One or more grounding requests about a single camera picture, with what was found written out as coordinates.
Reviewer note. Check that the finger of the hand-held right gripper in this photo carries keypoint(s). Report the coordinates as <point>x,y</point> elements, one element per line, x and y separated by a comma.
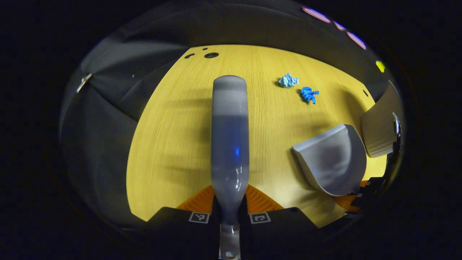
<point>352,204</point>
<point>373,185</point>

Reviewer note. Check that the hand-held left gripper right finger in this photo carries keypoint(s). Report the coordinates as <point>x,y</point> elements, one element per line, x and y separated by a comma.
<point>281,225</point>

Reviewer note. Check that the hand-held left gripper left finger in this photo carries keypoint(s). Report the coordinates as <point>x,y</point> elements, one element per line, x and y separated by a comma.
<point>180,224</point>

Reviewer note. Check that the white garbage bin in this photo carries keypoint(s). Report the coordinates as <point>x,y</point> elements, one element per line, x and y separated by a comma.
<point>379,126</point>

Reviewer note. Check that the grey dustpan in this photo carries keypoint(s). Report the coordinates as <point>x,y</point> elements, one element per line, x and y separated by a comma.
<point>332,162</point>

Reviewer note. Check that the light blue paper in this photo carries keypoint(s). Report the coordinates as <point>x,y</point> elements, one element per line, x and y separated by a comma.
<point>288,80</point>

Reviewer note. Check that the wooden desktop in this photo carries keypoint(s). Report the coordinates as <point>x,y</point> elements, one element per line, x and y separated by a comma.
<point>173,126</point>

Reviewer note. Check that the silver cloth clip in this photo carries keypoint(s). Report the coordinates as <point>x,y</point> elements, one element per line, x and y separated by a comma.
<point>83,82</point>

